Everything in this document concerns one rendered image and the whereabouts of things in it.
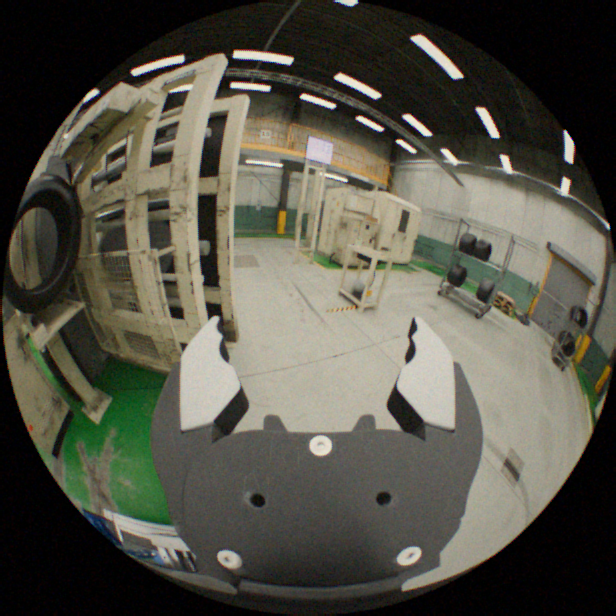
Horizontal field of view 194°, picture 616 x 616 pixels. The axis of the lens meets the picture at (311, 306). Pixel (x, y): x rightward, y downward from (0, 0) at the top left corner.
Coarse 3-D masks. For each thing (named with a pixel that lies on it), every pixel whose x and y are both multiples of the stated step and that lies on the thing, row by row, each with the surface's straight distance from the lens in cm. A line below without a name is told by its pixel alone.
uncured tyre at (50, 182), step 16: (48, 176) 113; (32, 192) 108; (48, 192) 135; (64, 192) 112; (32, 208) 136; (48, 208) 137; (64, 208) 136; (16, 224) 133; (64, 224) 138; (80, 224) 116; (64, 240) 138; (80, 240) 117; (64, 256) 136; (64, 272) 109; (16, 288) 103; (48, 288) 106; (64, 288) 114; (16, 304) 106; (32, 304) 105; (48, 304) 110
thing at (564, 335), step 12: (588, 300) 630; (576, 312) 620; (564, 324) 741; (576, 324) 623; (588, 324) 634; (564, 336) 624; (552, 348) 744; (564, 348) 707; (576, 348) 637; (552, 360) 640; (564, 360) 676
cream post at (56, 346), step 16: (32, 176) 149; (32, 224) 144; (32, 240) 143; (32, 256) 142; (32, 272) 142; (32, 288) 143; (64, 352) 155; (64, 368) 157; (80, 384) 166; (96, 400) 177
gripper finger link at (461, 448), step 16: (464, 384) 9; (464, 400) 9; (464, 416) 8; (480, 416) 9; (416, 432) 8; (432, 432) 7; (448, 432) 7; (464, 432) 8; (480, 432) 8; (448, 448) 7; (464, 448) 8; (480, 448) 8; (448, 464) 7; (464, 464) 7; (464, 480) 7; (464, 496) 7; (464, 512) 7
